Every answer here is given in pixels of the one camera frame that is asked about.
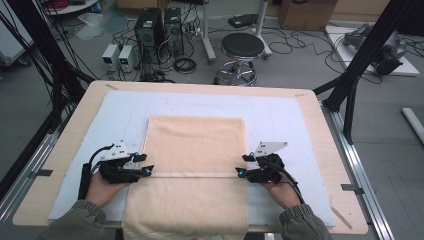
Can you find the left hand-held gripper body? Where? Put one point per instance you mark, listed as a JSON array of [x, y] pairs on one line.
[[115, 173]]

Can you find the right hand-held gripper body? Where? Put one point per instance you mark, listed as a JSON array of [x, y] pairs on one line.
[[266, 173]]

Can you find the cream terry towel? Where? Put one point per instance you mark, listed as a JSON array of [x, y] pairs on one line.
[[193, 146]]

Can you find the person's left hand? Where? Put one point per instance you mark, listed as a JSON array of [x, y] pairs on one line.
[[100, 191]]

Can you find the person's right hand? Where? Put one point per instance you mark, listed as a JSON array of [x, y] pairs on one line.
[[285, 196]]

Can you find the white grid mat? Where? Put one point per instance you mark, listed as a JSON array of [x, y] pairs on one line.
[[200, 103]]

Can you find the thin wooden stick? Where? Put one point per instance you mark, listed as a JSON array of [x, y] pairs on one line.
[[340, 216]]

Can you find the white power supply unit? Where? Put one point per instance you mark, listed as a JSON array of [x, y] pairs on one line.
[[110, 56], [127, 58]]

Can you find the black round stool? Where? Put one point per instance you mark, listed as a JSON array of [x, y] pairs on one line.
[[242, 45]]

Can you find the large black computer tower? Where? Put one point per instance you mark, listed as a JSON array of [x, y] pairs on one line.
[[148, 30]]

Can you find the white stand leg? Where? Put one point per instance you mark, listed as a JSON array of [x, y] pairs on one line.
[[261, 30], [208, 36]]

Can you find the slim black computer tower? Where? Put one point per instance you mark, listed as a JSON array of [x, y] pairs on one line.
[[174, 30]]

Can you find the flat black device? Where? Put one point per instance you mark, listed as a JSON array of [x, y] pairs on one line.
[[243, 20]]

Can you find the clear plastic bag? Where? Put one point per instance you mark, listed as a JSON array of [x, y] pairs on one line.
[[93, 26]]

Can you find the white board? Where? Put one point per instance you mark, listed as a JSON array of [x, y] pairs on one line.
[[340, 50]]

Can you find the cardboard box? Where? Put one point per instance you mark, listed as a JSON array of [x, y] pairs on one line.
[[306, 15]]

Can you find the white tube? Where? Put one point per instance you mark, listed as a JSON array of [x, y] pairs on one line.
[[413, 125]]

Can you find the round white table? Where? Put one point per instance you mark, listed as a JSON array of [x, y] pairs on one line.
[[76, 7]]

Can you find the grey machine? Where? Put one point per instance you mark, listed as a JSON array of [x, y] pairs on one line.
[[390, 56]]

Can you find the black table bracket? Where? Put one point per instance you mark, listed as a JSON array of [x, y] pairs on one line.
[[351, 188], [41, 173]]

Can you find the aluminium rail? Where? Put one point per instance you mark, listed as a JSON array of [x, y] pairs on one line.
[[20, 190], [363, 180]]

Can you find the black frame strut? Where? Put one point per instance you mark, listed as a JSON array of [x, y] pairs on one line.
[[360, 63]]

